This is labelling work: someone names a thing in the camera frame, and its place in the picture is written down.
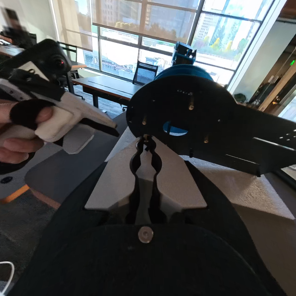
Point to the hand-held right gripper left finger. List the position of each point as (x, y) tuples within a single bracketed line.
[(113, 185)]

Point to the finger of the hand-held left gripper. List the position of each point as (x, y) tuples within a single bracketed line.
[(87, 108), (78, 141)]

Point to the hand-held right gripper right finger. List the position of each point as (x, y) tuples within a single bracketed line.
[(178, 185)]

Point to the blue hobby robot arm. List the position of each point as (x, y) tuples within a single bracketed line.
[(185, 111)]

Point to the dark grey desk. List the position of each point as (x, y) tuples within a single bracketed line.
[(64, 171)]

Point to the person's left hand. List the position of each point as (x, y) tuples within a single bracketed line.
[(13, 148)]

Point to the brown wooden table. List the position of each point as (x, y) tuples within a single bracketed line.
[(104, 85)]

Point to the beige roller blind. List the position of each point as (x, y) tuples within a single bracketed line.
[(143, 18), (71, 23)]

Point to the large glass window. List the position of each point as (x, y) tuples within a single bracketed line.
[(120, 60)]

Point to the grey foam sheet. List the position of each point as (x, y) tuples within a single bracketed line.
[(242, 189)]

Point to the black mesh office chair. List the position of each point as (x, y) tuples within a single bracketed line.
[(145, 74)]

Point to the dark green bag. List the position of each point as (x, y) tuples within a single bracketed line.
[(240, 98)]

